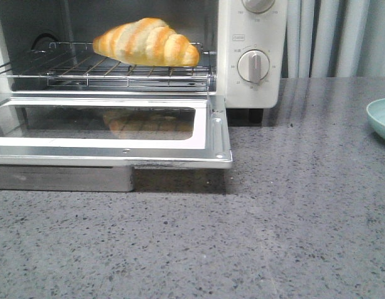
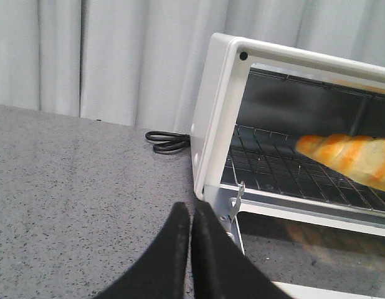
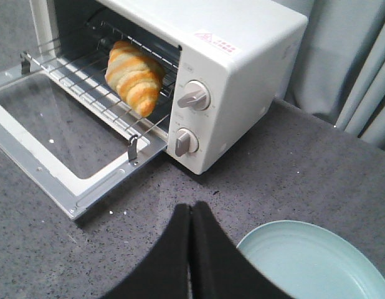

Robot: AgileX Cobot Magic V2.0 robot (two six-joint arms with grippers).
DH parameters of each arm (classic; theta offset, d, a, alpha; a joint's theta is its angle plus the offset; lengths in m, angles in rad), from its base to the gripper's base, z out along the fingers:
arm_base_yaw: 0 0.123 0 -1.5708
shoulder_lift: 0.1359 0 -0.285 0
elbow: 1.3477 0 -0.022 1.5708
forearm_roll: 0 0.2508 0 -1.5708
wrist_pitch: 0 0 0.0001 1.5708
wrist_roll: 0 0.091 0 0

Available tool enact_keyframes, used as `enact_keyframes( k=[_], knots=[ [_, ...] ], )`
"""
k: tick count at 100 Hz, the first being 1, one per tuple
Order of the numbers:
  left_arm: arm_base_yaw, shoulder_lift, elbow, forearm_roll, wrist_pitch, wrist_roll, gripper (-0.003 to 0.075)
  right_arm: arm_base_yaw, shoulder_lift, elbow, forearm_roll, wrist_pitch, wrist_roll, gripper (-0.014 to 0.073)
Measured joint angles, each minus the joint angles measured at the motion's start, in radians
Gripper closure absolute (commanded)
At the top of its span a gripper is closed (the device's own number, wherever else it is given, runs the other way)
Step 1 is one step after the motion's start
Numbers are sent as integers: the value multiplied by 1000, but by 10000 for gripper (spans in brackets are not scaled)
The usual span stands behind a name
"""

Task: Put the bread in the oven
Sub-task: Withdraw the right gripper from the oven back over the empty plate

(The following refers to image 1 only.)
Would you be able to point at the white glass oven door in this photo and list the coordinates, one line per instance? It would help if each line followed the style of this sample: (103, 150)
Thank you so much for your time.
(108, 130)

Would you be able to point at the orange striped croissant bread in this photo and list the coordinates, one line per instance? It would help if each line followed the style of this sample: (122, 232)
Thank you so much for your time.
(150, 42)

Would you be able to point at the black right oven foot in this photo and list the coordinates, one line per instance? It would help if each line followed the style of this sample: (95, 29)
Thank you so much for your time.
(255, 116)

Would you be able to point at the white Toshiba toaster oven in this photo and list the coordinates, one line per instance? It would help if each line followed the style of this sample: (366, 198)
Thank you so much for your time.
(224, 28)

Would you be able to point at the lower timer knob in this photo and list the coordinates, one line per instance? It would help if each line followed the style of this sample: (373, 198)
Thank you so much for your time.
(253, 66)

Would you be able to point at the upper temperature knob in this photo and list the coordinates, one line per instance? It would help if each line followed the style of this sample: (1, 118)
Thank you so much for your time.
(258, 6)

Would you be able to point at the pale pleated curtain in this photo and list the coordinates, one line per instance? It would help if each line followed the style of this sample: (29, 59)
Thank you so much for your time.
(334, 39)

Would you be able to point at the light green plate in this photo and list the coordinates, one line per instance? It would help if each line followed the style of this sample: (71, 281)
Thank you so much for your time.
(376, 116)

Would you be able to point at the metal wire oven rack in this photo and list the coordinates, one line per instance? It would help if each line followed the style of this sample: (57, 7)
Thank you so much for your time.
(74, 64)

